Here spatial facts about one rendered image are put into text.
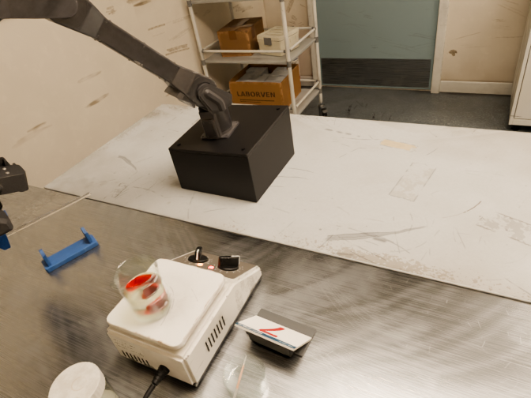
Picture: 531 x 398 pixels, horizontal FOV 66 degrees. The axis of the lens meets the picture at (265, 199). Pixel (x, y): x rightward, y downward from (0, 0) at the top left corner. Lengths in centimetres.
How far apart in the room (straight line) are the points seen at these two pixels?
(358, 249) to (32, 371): 52
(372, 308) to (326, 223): 20
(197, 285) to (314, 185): 38
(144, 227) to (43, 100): 133
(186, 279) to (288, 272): 18
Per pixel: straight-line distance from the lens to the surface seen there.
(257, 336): 58
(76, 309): 75
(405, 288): 65
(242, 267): 63
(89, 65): 225
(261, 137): 80
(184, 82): 78
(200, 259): 65
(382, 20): 337
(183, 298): 56
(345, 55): 352
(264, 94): 277
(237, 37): 275
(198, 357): 55
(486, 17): 329
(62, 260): 85
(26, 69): 206
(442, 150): 95
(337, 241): 71
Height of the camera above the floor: 139
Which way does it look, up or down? 36 degrees down
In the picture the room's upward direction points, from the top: 11 degrees counter-clockwise
